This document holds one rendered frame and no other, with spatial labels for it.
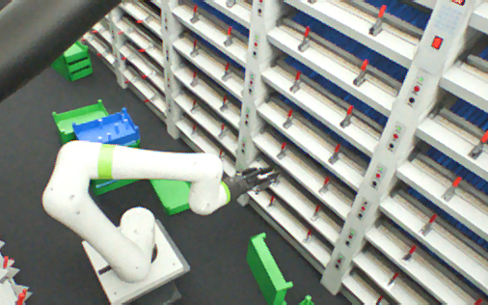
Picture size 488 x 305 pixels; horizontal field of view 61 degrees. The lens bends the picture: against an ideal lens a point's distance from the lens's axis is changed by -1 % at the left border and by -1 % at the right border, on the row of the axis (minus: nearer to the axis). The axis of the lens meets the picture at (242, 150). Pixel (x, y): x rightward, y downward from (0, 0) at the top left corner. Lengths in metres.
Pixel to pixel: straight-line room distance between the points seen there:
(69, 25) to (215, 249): 2.11
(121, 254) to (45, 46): 1.35
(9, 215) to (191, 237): 0.99
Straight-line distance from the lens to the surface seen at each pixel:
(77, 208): 1.32
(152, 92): 2.95
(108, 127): 2.44
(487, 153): 1.40
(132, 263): 1.54
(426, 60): 1.31
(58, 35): 0.17
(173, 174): 1.39
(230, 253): 2.24
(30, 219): 2.52
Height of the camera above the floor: 1.89
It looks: 43 degrees down
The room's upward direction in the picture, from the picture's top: 7 degrees clockwise
